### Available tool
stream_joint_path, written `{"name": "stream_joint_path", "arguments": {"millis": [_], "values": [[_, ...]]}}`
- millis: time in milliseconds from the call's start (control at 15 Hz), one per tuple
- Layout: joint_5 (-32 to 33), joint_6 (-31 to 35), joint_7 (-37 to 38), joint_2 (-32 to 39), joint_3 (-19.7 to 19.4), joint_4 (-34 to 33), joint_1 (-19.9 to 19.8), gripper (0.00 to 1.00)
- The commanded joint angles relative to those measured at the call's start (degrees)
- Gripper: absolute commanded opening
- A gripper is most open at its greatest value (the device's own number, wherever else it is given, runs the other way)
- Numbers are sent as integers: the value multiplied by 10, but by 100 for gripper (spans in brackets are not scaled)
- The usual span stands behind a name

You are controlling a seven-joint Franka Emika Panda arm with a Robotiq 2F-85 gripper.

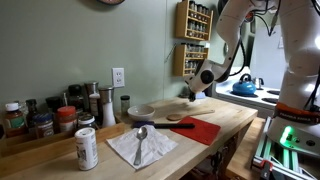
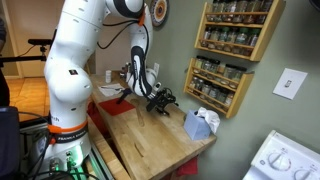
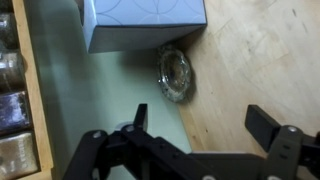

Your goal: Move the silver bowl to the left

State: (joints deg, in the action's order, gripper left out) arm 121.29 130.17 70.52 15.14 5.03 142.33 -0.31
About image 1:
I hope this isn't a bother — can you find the white salt shaker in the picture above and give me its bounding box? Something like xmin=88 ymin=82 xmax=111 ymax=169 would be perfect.
xmin=74 ymin=127 xmax=99 ymax=172

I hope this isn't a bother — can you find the white paper napkin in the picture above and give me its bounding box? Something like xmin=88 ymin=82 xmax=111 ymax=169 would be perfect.
xmin=106 ymin=124 xmax=179 ymax=170

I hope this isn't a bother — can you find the red silicone mat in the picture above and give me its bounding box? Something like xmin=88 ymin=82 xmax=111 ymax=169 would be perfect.
xmin=169 ymin=115 xmax=222 ymax=146

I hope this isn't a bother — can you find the wooden spatula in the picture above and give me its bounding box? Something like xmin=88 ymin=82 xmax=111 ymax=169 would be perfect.
xmin=165 ymin=109 xmax=216 ymax=122

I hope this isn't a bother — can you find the white wall outlet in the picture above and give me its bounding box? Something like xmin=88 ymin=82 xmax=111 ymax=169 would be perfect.
xmin=111 ymin=67 xmax=126 ymax=88

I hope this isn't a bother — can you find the wall clock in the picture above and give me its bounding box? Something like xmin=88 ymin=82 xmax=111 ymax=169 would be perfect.
xmin=96 ymin=0 xmax=127 ymax=6

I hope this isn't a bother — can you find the jar with white lid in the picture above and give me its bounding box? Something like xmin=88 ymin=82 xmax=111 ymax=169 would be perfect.
xmin=77 ymin=114 xmax=98 ymax=131

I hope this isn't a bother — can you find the jar with red lid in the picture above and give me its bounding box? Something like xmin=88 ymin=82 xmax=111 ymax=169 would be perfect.
xmin=56 ymin=105 xmax=78 ymax=134

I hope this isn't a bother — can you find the orange bottle with white cap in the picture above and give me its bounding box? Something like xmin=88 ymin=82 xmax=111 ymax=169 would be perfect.
xmin=3 ymin=102 xmax=28 ymax=138

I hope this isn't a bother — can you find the metal spoon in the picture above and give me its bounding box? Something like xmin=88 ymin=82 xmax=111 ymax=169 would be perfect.
xmin=133 ymin=125 xmax=149 ymax=167

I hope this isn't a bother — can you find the white electric stove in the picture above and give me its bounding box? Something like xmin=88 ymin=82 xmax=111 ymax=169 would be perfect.
xmin=213 ymin=66 xmax=283 ymax=119

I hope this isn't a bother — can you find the slim dark sauce bottle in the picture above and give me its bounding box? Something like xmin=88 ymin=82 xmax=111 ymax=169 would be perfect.
xmin=25 ymin=98 xmax=39 ymax=129

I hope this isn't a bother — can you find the wooden tray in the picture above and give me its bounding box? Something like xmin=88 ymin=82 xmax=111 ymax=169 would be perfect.
xmin=0 ymin=114 xmax=126 ymax=158

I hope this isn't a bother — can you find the jar with blue lid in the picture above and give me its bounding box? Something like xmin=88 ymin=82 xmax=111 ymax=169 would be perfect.
xmin=32 ymin=112 xmax=55 ymax=139

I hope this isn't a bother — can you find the tall silver grinder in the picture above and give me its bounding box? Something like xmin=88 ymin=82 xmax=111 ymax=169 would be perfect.
xmin=84 ymin=81 xmax=101 ymax=118

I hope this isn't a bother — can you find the white and silver pepper mill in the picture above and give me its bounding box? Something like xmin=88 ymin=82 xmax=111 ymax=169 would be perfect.
xmin=99 ymin=87 xmax=117 ymax=129

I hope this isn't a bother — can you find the white refrigerator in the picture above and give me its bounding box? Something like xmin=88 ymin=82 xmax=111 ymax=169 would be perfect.
xmin=249 ymin=24 xmax=285 ymax=91

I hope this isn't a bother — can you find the dark glass bottle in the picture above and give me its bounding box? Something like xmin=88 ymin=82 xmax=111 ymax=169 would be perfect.
xmin=68 ymin=84 xmax=84 ymax=111

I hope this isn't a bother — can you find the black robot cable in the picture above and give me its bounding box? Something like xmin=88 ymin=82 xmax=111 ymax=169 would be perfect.
xmin=228 ymin=0 xmax=283 ymax=78

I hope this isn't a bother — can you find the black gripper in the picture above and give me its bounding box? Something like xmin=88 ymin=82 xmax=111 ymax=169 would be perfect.
xmin=187 ymin=89 xmax=198 ymax=103

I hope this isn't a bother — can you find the white bowl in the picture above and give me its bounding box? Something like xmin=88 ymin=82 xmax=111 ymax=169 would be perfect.
xmin=127 ymin=104 xmax=156 ymax=122

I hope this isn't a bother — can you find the blue kettle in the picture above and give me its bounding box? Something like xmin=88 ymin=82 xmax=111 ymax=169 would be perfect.
xmin=232 ymin=73 xmax=258 ymax=97

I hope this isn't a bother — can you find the blue tissue box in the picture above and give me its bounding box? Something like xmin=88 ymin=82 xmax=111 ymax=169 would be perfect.
xmin=195 ymin=91 xmax=208 ymax=100

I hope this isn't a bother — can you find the black capped bottle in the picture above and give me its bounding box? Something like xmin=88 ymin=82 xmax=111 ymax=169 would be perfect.
xmin=45 ymin=96 xmax=63 ymax=116

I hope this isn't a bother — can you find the wooden spice rack with jars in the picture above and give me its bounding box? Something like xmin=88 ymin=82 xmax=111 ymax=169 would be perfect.
xmin=172 ymin=43 xmax=210 ymax=78
xmin=174 ymin=0 xmax=214 ymax=42

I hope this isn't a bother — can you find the small silver pot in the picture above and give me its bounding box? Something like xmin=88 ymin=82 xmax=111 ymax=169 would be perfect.
xmin=252 ymin=77 xmax=265 ymax=90

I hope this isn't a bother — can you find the small jar with black lid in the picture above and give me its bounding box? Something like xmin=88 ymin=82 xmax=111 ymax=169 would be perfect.
xmin=120 ymin=95 xmax=131 ymax=116

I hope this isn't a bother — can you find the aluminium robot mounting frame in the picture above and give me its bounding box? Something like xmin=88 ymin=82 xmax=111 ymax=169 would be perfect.
xmin=251 ymin=116 xmax=320 ymax=180

